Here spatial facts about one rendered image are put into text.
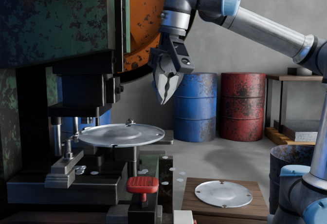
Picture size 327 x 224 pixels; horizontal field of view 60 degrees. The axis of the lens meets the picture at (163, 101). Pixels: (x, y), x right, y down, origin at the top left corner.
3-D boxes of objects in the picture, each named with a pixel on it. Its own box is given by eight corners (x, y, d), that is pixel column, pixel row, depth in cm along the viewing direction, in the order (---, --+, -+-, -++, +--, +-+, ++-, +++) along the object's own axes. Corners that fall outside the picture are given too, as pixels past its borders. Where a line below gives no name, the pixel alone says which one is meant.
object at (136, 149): (172, 164, 104) (173, 129, 103) (172, 180, 91) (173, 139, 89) (105, 164, 105) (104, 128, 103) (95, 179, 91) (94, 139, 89)
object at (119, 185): (137, 152, 120) (137, 138, 119) (117, 205, 76) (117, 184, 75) (67, 151, 121) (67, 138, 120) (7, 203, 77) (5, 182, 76)
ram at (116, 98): (125, 100, 102) (124, 15, 98) (117, 106, 87) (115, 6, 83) (78, 99, 103) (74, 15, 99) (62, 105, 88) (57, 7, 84)
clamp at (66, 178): (87, 164, 89) (86, 132, 88) (67, 188, 72) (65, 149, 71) (68, 164, 89) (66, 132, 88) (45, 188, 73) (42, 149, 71)
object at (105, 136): (92, 125, 111) (92, 123, 111) (165, 125, 110) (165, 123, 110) (63, 147, 82) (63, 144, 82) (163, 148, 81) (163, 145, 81)
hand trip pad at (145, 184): (158, 206, 67) (158, 176, 66) (157, 220, 61) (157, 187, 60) (129, 206, 68) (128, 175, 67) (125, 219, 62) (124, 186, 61)
